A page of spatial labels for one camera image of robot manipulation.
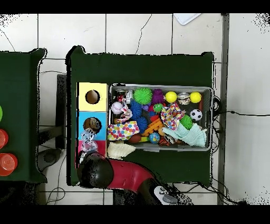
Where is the cream cloth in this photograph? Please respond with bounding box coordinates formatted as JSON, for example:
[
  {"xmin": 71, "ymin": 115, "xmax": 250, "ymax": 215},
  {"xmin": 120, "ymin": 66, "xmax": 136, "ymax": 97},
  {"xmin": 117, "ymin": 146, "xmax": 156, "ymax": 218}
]
[{"xmin": 107, "ymin": 141, "xmax": 136, "ymax": 160}]

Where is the polka dot cloth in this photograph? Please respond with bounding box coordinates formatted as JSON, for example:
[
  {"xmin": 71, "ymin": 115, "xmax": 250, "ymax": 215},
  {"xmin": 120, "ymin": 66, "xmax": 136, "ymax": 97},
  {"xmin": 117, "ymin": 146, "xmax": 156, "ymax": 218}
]
[
  {"xmin": 160, "ymin": 102, "xmax": 186, "ymax": 131},
  {"xmin": 107, "ymin": 120, "xmax": 140, "ymax": 142}
]

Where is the brown toy football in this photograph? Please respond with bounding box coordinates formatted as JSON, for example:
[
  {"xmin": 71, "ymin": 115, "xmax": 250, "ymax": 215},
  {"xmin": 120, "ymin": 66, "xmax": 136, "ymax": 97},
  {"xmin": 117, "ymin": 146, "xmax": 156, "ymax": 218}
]
[{"xmin": 127, "ymin": 133, "xmax": 142, "ymax": 144}]

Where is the silver toy robot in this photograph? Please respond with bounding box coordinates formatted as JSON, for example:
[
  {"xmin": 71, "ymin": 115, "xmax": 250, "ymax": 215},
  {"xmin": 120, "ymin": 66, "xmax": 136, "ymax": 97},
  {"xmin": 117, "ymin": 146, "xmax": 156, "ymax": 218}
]
[{"xmin": 125, "ymin": 89, "xmax": 134, "ymax": 104}]

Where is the mint green cloth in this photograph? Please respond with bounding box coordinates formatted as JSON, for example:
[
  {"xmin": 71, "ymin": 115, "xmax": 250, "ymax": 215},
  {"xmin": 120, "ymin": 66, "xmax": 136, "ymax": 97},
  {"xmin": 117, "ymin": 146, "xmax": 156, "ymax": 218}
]
[{"xmin": 161, "ymin": 122, "xmax": 208, "ymax": 147}]

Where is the wooden box with three holes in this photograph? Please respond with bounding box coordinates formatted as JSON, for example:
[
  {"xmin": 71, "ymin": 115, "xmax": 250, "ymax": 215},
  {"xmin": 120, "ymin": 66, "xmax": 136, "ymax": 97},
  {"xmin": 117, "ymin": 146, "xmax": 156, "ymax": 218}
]
[{"xmin": 75, "ymin": 81, "xmax": 110, "ymax": 169}]

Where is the silver mesh bin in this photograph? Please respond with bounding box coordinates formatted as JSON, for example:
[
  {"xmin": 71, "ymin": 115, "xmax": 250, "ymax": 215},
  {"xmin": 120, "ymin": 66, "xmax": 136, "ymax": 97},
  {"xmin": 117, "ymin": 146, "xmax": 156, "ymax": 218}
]
[{"xmin": 108, "ymin": 83, "xmax": 213, "ymax": 152}]

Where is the dark grey stand base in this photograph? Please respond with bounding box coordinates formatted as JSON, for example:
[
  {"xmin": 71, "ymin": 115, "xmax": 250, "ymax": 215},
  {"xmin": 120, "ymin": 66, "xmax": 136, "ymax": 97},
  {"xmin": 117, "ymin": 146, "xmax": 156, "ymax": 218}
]
[{"xmin": 38, "ymin": 148, "xmax": 62, "ymax": 172}]

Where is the white baseball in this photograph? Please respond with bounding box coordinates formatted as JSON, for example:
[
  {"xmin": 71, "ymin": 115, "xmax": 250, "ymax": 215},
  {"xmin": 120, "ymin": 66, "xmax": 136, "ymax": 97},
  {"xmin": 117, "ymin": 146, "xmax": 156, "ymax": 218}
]
[{"xmin": 111, "ymin": 101, "xmax": 123, "ymax": 115}]

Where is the blue spiky ball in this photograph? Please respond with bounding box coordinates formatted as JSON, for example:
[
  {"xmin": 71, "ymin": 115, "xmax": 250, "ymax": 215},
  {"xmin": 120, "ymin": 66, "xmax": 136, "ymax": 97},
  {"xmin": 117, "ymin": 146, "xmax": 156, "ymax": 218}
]
[{"xmin": 129, "ymin": 99, "xmax": 149, "ymax": 134}]

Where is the orange plastic cup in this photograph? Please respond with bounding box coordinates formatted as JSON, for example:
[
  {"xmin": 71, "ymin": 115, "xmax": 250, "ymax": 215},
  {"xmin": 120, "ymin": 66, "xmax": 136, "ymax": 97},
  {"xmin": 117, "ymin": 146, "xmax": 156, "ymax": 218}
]
[
  {"xmin": 0, "ymin": 128, "xmax": 9, "ymax": 150},
  {"xmin": 0, "ymin": 152, "xmax": 18, "ymax": 176}
]

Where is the green spiky ball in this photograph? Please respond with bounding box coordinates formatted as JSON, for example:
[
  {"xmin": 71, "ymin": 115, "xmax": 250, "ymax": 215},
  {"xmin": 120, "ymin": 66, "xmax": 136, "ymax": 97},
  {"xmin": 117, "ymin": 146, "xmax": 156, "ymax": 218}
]
[
  {"xmin": 133, "ymin": 87, "xmax": 153, "ymax": 105},
  {"xmin": 179, "ymin": 114, "xmax": 194, "ymax": 130}
]

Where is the green covered side table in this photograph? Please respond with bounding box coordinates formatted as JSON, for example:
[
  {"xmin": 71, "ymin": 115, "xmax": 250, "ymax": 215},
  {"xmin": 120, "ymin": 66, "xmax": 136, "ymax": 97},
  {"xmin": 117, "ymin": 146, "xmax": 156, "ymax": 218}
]
[{"xmin": 0, "ymin": 48, "xmax": 47, "ymax": 183}]

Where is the purple spiky toy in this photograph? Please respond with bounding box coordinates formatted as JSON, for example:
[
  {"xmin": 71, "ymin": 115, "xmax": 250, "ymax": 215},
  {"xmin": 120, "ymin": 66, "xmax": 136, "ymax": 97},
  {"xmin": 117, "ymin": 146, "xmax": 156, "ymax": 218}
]
[{"xmin": 151, "ymin": 88, "xmax": 166, "ymax": 105}]

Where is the dark green table cloth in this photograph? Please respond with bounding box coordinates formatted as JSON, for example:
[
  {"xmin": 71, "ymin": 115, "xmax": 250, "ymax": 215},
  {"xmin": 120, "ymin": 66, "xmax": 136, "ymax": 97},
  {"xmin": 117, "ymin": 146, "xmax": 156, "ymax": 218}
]
[{"xmin": 65, "ymin": 45, "xmax": 215, "ymax": 186}]

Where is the yellow tennis ball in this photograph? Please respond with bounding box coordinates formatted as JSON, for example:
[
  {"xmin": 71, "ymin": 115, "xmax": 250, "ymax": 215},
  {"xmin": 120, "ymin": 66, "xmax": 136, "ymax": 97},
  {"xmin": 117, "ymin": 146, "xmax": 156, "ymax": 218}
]
[{"xmin": 165, "ymin": 90, "xmax": 178, "ymax": 104}]

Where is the black and white soccer ball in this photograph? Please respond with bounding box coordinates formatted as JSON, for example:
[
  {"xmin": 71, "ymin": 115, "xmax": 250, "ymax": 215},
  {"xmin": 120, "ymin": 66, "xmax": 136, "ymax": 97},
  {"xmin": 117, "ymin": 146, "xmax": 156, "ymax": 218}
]
[{"xmin": 189, "ymin": 108, "xmax": 203, "ymax": 122}]

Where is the smooth yellow ball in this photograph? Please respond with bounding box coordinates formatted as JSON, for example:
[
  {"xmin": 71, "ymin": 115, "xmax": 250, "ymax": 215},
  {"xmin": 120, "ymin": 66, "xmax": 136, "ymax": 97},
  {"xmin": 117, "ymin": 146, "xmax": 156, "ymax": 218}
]
[{"xmin": 189, "ymin": 91, "xmax": 203, "ymax": 104}]

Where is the white board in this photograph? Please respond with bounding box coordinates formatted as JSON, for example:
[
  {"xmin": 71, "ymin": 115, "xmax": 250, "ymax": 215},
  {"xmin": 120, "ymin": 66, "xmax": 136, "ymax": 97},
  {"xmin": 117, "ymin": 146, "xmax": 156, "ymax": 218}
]
[{"xmin": 172, "ymin": 13, "xmax": 202, "ymax": 26}]

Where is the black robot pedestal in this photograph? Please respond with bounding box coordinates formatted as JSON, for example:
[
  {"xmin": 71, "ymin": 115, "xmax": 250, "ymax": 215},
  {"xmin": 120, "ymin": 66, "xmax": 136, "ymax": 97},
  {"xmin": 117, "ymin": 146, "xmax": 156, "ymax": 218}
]
[{"xmin": 112, "ymin": 189, "xmax": 148, "ymax": 205}]

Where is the black floor cable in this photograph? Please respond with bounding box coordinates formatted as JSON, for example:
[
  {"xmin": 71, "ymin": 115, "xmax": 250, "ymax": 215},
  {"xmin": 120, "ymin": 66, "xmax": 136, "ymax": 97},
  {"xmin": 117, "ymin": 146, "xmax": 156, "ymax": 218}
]
[{"xmin": 213, "ymin": 109, "xmax": 270, "ymax": 117}]

